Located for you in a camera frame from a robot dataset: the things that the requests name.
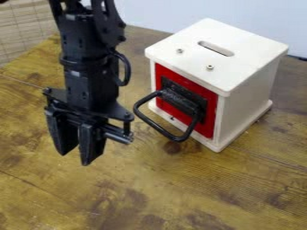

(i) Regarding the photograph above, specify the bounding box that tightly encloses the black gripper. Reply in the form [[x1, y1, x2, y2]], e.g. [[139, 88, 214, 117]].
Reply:
[[43, 88, 135, 166]]

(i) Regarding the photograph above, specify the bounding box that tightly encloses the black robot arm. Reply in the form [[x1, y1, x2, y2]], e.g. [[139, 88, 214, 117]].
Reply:
[[43, 0, 135, 165]]

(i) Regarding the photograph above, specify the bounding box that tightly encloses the red drawer front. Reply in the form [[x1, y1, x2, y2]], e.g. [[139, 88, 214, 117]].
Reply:
[[155, 64, 219, 138]]

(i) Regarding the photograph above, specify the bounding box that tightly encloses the white wooden box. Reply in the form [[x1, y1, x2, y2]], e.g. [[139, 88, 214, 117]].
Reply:
[[145, 18, 288, 152]]

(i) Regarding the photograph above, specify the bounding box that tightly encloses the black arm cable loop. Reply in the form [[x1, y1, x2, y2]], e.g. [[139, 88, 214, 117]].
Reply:
[[109, 50, 132, 87]]

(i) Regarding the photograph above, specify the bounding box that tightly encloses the black metal drawer handle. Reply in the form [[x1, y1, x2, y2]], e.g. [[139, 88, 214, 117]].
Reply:
[[132, 87, 206, 143]]

